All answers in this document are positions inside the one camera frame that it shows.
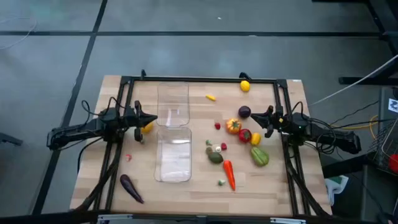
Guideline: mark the black table frame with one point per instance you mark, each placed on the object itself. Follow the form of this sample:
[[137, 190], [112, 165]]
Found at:
[[202, 79]]

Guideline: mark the small green mushroom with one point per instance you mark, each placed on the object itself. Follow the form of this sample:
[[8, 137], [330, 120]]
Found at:
[[208, 142]]

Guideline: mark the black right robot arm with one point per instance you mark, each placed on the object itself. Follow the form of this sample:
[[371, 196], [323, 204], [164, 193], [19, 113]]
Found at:
[[339, 137]]

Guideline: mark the white green cloth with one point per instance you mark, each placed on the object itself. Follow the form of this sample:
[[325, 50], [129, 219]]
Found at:
[[337, 186]]

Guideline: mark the small green leafy vegetable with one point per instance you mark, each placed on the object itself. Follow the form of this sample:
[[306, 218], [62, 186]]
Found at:
[[221, 182]]

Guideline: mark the yellow orange mango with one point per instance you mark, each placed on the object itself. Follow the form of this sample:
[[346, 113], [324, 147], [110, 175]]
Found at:
[[148, 128]]

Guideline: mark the round yellow fruit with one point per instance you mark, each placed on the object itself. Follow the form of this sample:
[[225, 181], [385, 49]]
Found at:
[[245, 86]]

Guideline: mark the long purple eggplant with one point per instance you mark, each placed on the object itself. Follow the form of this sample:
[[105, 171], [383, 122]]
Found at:
[[130, 187]]

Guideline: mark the red object in basket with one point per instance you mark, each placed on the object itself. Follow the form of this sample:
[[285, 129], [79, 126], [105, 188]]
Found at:
[[394, 163]]

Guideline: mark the orange carrot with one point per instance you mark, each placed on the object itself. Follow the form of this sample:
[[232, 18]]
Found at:
[[229, 174]]

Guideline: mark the black stand frame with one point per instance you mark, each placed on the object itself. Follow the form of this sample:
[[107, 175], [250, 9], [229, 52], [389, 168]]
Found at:
[[351, 80]]

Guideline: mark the white paper tag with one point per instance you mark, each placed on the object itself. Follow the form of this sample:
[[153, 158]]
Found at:
[[393, 105]]

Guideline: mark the clear plastic bin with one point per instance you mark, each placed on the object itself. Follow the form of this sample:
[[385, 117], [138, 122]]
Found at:
[[174, 102], [172, 155]]

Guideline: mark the green chayote squash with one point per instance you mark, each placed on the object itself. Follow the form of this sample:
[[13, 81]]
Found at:
[[260, 156]]

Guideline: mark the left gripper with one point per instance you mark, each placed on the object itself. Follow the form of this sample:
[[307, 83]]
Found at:
[[132, 119]]

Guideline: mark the small red white radish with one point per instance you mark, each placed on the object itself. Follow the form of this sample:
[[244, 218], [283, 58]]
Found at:
[[128, 157]]

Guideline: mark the round dark purple eggplant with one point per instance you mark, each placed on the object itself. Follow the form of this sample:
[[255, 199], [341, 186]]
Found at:
[[244, 112]]

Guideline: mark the green avocado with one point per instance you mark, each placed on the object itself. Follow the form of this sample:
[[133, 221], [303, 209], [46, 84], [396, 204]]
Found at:
[[216, 158]]

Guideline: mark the silver bracket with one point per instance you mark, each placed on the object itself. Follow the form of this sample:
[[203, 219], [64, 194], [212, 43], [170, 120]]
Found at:
[[289, 221], [115, 217]]

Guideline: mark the small white mushroom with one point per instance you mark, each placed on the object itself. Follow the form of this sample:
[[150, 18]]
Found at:
[[218, 149]]

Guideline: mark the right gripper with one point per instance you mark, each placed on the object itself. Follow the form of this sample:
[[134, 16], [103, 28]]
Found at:
[[276, 122]]

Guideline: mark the black stand foot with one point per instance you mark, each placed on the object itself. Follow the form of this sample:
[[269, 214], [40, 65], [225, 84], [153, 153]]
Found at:
[[9, 139]]

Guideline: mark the black frame clamp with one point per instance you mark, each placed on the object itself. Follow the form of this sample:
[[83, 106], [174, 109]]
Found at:
[[245, 75], [143, 74]]

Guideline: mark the orange pumpkin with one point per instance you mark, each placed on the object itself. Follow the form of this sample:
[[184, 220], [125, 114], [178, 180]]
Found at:
[[234, 126]]

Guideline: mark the red tomato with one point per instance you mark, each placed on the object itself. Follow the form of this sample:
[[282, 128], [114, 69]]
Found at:
[[245, 136]]

